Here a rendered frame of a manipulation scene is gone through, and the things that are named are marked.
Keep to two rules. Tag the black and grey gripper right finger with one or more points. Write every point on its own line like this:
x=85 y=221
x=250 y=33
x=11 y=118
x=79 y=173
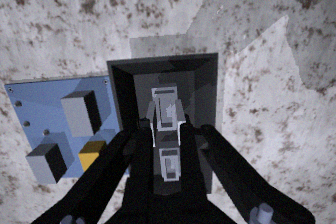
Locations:
x=255 y=199

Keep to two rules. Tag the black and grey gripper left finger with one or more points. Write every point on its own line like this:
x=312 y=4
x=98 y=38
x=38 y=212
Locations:
x=86 y=201

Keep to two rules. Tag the yellow rectangular block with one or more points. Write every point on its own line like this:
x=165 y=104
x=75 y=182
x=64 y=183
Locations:
x=90 y=152

